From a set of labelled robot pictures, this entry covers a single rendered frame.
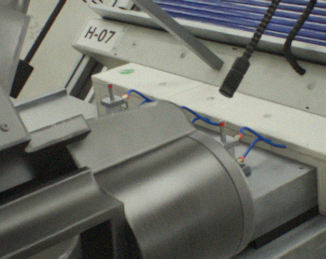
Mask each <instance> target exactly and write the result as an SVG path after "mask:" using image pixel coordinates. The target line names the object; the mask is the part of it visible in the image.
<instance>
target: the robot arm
mask: <svg viewBox="0 0 326 259"><path fill-rule="evenodd" d="M30 1H31V0H0V259H229V258H231V257H233V256H234V255H236V254H238V253H240V252H241V251H242V250H243V249H244V248H245V247H246V246H247V245H248V243H249V242H250V239H251V237H252V234H253V229H254V226H255V206H254V200H253V197H252V193H251V190H250V188H249V184H248V182H247V179H246V177H245V175H244V173H243V171H242V170H241V168H240V166H239V164H238V163H237V162H236V160H235V158H234V157H233V155H231V154H230V152H229V151H228V150H227V149H226V148H225V147H224V146H223V145H222V144H221V143H219V142H218V141H217V140H215V139H214V138H212V137H211V136H209V135H208V134H205V133H203V132H200V131H197V130H196V129H195V127H194V125H193V124H192V122H191V121H190V119H189V117H188V115H187V114H186V113H185V111H183V110H182V109H181V107H180V106H178V105H177V104H175V103H173V102H171V101H167V100H159V101H155V102H151V103H143V104H142V105H139V106H134V107H131V108H129V109H125V110H121V111H117V112H113V113H108V114H104V115H100V116H97V117H93V118H91V119H86V120H85V117H84V116H83V114H78V115H75V116H73V117H72V118H68V119H65V120H63V121H60V122H56V123H54V124H51V125H47V126H44V127H43V128H40V129H37V130H34V131H32V132H28V130H27V128H26V127H25V125H24V123H23V121H22V119H21V117H20V115H19V113H18V111H17V110H16V108H15V105H14V104H13V103H12V101H11V99H10V97H9V94H10V90H11V86H12V82H13V80H14V78H15V73H16V69H17V66H18V62H19V58H20V53H21V51H22V47H23V45H24V41H25V37H26V33H27V29H28V26H29V22H30V18H31V17H30V16H28V15H26V14H27V10H28V7H29V3H30Z"/></svg>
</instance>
